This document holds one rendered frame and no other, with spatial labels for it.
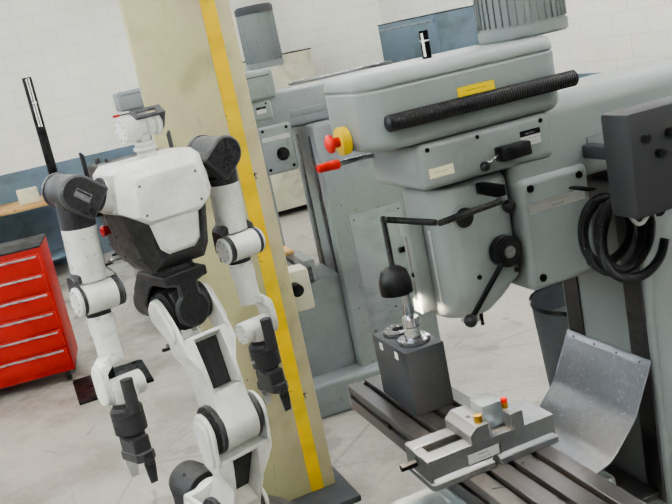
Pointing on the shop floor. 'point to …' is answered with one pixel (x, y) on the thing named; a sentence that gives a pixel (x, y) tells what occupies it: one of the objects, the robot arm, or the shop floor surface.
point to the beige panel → (147, 34)
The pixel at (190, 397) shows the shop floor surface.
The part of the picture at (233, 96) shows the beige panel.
